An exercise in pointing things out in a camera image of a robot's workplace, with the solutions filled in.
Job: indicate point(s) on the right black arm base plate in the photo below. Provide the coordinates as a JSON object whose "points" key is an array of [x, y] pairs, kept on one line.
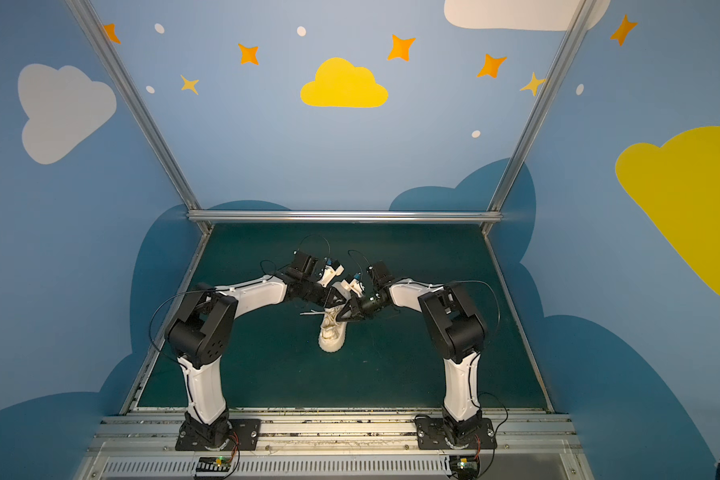
{"points": [[434, 433]]}

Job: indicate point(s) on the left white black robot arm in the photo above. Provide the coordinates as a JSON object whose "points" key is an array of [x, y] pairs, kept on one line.
{"points": [[199, 334]]}

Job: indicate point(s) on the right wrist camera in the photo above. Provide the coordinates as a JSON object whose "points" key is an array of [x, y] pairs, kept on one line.
{"points": [[375, 279]]}

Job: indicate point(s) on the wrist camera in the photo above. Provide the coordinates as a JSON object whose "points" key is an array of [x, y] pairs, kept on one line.
{"points": [[304, 267], [375, 279]]}

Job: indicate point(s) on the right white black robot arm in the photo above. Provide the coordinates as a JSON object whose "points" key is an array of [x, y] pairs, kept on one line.
{"points": [[457, 331]]}

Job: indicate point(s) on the small circuit board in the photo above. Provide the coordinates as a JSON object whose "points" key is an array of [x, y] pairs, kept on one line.
{"points": [[464, 468], [214, 467]]}

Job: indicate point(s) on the left aluminium frame post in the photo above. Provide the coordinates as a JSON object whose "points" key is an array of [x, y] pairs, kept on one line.
{"points": [[89, 22]]}

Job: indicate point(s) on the aluminium frame post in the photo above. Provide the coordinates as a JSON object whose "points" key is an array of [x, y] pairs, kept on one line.
{"points": [[556, 74], [89, 22]]}

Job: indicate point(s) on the left small circuit board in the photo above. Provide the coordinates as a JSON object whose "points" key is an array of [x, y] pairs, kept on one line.
{"points": [[214, 467]]}

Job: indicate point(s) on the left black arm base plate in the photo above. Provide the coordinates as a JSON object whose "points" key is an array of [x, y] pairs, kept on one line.
{"points": [[222, 435]]}

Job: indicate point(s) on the right aluminium frame post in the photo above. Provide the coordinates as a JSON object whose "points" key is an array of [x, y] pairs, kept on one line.
{"points": [[556, 74]]}

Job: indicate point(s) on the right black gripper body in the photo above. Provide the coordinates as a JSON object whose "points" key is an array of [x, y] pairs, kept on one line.
{"points": [[366, 302]]}

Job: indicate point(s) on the white shoelace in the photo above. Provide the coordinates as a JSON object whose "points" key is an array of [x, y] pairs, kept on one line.
{"points": [[321, 313]]}

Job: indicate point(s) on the white knit sneaker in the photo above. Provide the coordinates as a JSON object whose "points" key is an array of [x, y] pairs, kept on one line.
{"points": [[332, 332]]}

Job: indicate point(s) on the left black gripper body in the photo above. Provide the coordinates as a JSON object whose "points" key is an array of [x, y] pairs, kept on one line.
{"points": [[322, 293]]}

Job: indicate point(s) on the right small circuit board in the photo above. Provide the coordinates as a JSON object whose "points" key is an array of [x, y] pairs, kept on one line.
{"points": [[464, 468]]}

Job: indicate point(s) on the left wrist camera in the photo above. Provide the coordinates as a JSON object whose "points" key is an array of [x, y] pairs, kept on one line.
{"points": [[304, 267]]}

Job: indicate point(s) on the front aluminium rail base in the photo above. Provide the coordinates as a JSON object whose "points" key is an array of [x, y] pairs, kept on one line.
{"points": [[337, 444]]}

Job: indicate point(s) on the rear aluminium frame bar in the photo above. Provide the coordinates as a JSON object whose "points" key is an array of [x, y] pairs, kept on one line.
{"points": [[262, 216]]}

